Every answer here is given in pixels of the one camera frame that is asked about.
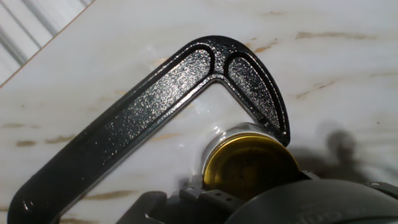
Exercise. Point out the marble pattern board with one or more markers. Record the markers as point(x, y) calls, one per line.
point(326, 77)

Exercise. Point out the clear glass jar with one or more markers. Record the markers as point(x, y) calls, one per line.
point(217, 137)

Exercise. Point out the gold metal jar lid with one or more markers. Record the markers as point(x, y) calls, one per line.
point(248, 168)

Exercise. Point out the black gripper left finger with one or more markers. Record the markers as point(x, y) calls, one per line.
point(199, 208)

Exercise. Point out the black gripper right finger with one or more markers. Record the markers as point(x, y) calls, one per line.
point(385, 189)

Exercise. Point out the black metal C-clamp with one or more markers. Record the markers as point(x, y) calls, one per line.
point(149, 105)

